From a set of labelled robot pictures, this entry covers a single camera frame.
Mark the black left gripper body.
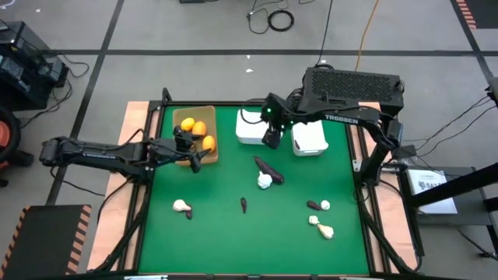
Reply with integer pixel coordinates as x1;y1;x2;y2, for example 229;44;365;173
150;125;202;174

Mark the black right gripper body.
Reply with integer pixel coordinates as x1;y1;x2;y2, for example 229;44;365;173
261;95;289;151

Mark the large purple eggplant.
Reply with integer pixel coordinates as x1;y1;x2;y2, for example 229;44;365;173
253;156;286;185

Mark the wide white plastic basket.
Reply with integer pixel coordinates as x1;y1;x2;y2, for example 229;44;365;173
235;108;281;146

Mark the brown rectangular basket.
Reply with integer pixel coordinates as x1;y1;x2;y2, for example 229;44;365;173
171;105;219;167

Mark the narrow white plastic basket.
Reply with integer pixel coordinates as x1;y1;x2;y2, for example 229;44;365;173
290;119;330;157

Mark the light wooden side board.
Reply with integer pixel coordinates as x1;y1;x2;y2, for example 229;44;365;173
87;100;160;271
348;101;419;269

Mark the green table mat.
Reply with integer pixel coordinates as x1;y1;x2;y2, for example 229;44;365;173
138;104;370;275

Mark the black computer case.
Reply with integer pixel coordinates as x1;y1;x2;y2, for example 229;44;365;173
302;66;405;117

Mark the small black power box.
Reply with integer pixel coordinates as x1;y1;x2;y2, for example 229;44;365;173
396;144;419;170

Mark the black orange-striped floor mat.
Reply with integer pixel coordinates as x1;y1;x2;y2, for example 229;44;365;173
454;0;498;30
0;205;93;280

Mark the red and black vacuum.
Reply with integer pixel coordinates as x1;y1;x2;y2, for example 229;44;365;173
0;107;35;188

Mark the black electronics box stack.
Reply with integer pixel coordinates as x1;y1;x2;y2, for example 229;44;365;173
0;21;70;112

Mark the white printed paper sheet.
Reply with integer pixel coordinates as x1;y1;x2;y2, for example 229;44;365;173
408;169;459;215

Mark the black diagonal beam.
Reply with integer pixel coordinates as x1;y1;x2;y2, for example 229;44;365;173
404;162;498;207

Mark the black cable bundle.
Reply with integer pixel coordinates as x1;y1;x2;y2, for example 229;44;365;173
93;182;153;273
357;190;423;273

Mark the coiled black cable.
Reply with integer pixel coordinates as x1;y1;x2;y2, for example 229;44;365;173
267;9;295;33

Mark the long black floor cable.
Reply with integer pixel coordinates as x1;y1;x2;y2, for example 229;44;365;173
314;0;335;66

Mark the black cable with plug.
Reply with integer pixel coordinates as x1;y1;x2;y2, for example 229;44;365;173
246;0;291;35

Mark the orange floor cable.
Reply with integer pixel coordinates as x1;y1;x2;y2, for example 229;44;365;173
354;0;381;72

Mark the black cables to computer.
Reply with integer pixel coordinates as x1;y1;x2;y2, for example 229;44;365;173
388;95;498;152

